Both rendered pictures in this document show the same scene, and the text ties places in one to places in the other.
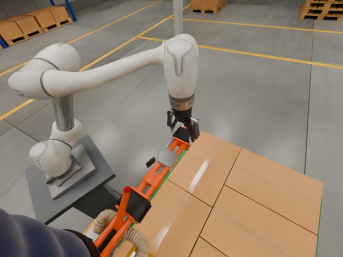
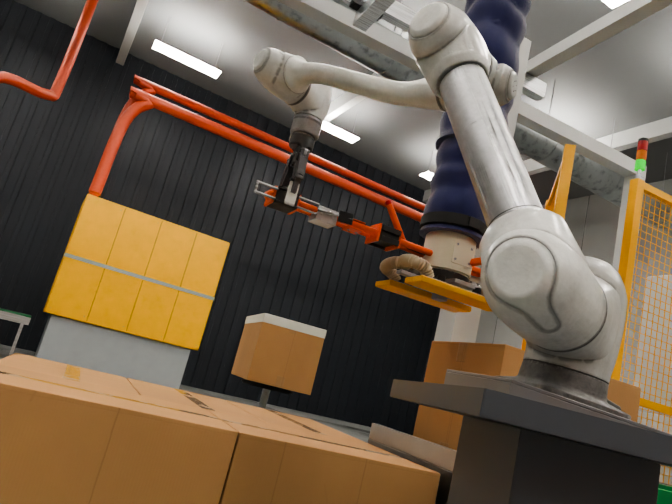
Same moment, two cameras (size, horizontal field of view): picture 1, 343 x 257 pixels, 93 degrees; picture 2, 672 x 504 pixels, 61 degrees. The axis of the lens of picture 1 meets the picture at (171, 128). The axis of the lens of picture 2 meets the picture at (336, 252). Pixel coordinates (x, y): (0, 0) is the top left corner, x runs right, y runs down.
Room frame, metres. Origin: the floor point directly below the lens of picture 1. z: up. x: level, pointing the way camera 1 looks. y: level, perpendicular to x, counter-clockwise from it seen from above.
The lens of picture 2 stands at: (1.78, 0.90, 0.70)
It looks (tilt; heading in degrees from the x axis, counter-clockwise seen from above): 13 degrees up; 209
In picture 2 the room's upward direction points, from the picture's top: 14 degrees clockwise
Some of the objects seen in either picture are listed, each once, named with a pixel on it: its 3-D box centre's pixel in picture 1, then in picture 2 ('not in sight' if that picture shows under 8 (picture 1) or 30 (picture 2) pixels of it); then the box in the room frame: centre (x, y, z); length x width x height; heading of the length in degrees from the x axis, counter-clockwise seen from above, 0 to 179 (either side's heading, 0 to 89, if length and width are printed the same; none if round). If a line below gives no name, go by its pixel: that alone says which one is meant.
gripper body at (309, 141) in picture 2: (181, 112); (299, 151); (0.47, -0.05, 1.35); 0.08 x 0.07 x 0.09; 51
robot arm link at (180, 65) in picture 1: (180, 67); (311, 95); (0.48, -0.05, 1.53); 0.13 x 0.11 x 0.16; 168
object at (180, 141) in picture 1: (185, 138); (282, 200); (0.47, -0.06, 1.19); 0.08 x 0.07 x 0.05; 142
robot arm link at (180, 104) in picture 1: (181, 98); (305, 129); (0.47, -0.05, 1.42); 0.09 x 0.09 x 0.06
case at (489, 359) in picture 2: not in sight; (523, 420); (-0.35, 0.59, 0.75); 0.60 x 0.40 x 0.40; 141
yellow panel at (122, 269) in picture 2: not in sight; (131, 298); (-4.48, -5.90, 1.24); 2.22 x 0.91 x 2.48; 145
